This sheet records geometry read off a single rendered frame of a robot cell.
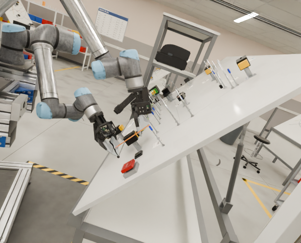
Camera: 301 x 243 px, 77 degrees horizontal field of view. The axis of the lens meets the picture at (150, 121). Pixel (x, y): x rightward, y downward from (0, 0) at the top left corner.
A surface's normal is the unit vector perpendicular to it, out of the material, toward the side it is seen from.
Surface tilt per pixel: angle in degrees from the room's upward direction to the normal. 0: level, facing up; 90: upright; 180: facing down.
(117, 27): 90
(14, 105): 90
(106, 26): 90
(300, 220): 90
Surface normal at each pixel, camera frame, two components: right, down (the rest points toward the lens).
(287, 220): -0.94, -0.32
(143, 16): -0.03, 0.34
